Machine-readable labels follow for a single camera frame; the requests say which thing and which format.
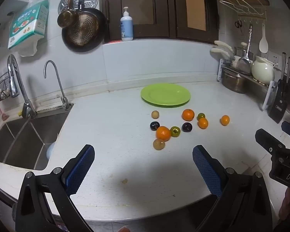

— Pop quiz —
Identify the dark wooden window frame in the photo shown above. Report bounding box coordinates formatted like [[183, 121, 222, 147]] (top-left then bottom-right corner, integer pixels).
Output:
[[99, 0, 220, 44]]

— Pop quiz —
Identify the metal ladle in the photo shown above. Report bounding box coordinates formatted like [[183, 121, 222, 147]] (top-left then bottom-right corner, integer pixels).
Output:
[[236, 24, 253, 75]]

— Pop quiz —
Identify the large orange tangerine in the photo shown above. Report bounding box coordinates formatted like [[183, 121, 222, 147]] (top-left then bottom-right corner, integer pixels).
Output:
[[156, 126, 172, 142]]

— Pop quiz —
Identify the stainless steel pot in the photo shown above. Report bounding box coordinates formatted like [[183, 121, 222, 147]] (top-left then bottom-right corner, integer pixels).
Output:
[[222, 68, 248, 94]]

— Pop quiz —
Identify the white wall socket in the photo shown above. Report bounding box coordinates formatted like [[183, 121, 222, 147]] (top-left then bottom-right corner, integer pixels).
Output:
[[266, 52, 281, 71]]

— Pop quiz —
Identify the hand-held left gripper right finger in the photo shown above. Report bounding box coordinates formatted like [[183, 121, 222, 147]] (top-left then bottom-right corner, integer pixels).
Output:
[[192, 145, 273, 232]]

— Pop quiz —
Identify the large tan round fruit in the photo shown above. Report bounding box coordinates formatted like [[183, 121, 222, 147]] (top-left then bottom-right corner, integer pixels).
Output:
[[153, 139, 165, 151]]

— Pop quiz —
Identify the black frying pan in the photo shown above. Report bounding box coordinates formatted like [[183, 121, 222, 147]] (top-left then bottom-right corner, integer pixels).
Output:
[[61, 0, 107, 53]]

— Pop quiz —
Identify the black wire basket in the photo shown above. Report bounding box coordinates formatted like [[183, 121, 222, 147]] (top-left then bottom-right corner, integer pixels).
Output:
[[0, 72, 12, 104]]

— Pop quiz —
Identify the small brass saucepan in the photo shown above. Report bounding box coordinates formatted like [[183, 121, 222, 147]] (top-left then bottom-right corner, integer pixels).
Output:
[[57, 0, 79, 28]]

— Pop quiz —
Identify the tall chrome kitchen faucet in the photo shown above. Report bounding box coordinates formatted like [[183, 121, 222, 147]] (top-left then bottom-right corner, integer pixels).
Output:
[[7, 54, 37, 119]]

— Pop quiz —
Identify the white bowl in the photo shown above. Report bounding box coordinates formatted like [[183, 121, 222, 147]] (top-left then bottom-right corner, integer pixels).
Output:
[[46, 141, 56, 160]]

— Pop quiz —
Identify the thin gooseneck faucet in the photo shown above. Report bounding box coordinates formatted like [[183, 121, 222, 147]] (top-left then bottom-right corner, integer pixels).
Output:
[[44, 60, 71, 110]]

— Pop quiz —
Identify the person's right hand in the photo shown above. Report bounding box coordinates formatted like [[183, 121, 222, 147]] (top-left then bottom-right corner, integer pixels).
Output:
[[279, 188, 290, 224]]

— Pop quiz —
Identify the white rice paddle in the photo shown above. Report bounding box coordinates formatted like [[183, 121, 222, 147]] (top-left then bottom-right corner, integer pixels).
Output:
[[259, 22, 269, 53]]

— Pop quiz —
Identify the green paper towel package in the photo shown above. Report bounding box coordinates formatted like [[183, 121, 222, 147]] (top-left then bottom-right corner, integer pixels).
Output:
[[8, 0, 50, 56]]

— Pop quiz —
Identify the stainless steel sink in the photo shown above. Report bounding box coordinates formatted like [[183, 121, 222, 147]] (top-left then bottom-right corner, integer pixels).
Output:
[[0, 111, 72, 171]]

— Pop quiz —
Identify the white handled knife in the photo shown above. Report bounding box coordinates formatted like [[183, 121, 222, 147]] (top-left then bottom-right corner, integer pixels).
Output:
[[210, 48, 233, 59], [214, 41, 233, 52]]

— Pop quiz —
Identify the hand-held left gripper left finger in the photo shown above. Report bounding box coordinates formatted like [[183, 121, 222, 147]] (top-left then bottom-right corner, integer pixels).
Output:
[[15, 144, 95, 232]]

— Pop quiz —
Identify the black knife block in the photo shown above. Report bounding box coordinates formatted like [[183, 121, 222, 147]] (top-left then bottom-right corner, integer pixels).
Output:
[[268, 52, 290, 124]]

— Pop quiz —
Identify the blue pump bottle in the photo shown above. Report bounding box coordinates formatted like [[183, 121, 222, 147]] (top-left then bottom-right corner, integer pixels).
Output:
[[121, 7, 134, 41]]

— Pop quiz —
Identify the green plate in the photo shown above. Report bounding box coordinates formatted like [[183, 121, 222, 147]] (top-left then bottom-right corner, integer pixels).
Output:
[[141, 83, 191, 108]]

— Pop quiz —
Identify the white wire hook rack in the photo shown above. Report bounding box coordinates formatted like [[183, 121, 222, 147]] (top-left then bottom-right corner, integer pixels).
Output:
[[219, 0, 267, 22]]

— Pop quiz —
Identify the medium orange tangerine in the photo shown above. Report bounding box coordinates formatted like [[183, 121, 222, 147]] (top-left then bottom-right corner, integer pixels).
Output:
[[182, 109, 195, 121]]

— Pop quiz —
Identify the white ceramic pot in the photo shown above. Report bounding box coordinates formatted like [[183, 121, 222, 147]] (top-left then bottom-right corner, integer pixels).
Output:
[[251, 55, 279, 85]]

